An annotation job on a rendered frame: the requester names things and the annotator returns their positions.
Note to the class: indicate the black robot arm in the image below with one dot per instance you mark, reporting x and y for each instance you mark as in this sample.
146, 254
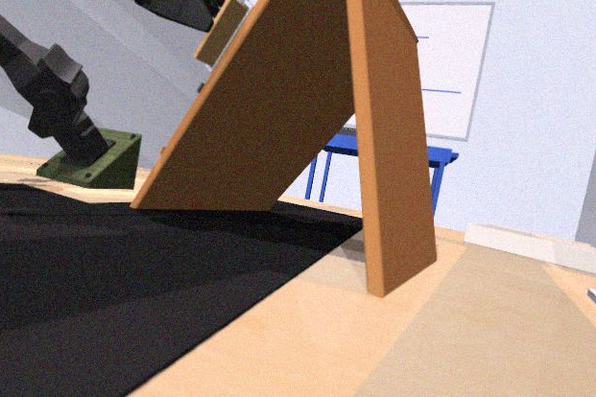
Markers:
54, 84

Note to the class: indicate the tan square tile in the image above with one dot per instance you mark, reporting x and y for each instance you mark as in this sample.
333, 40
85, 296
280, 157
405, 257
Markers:
225, 25

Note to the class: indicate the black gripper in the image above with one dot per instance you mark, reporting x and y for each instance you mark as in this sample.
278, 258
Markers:
195, 14

